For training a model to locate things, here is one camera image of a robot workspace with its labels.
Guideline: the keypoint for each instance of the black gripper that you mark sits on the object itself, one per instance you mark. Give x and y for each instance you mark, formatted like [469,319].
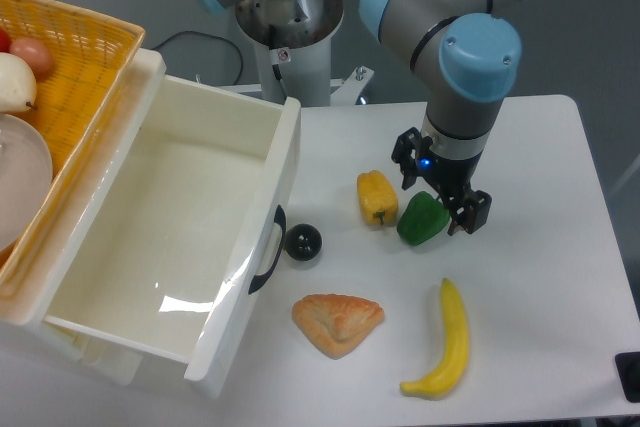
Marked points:
[452,163]

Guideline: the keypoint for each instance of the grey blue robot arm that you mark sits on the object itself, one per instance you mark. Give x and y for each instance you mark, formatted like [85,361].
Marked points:
[460,49]

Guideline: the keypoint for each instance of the green toy pepper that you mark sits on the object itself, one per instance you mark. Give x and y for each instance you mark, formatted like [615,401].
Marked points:
[423,218]

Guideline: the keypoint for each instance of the yellow toy pepper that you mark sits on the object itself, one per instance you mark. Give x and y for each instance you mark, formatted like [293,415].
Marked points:
[377,198]

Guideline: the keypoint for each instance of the black ball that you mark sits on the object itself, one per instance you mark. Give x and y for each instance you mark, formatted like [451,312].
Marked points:
[303,242]

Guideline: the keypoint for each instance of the toy pastry bread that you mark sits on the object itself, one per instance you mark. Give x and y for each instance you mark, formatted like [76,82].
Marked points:
[336,324]

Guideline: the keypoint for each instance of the yellow toy banana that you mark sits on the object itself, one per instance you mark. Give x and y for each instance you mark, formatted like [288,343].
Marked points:
[446,375]

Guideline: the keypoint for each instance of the white open drawer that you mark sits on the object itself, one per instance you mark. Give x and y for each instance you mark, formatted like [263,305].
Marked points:
[165,267]

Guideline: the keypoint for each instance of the black object at edge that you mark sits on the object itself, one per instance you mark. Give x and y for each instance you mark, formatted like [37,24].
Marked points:
[628,367]

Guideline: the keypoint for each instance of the yellow woven basket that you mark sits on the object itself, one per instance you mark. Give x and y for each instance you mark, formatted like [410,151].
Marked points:
[92,51]

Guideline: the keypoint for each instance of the pink toy fruit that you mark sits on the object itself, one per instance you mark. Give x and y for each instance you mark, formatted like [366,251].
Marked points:
[34,53]

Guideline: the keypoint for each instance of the white drawer cabinet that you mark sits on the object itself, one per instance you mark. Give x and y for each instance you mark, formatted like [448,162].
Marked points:
[40,259]

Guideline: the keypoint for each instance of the white toy pear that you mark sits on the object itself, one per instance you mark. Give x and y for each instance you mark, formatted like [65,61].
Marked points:
[18,85]

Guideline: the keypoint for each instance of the red toy fruit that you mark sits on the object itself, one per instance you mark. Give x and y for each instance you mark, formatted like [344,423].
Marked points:
[5,41]

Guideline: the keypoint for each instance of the black drawer handle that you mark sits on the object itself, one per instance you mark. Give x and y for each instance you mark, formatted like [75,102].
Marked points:
[272,253]

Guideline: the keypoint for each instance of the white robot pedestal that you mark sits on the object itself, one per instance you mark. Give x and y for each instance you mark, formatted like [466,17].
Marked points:
[293,51]

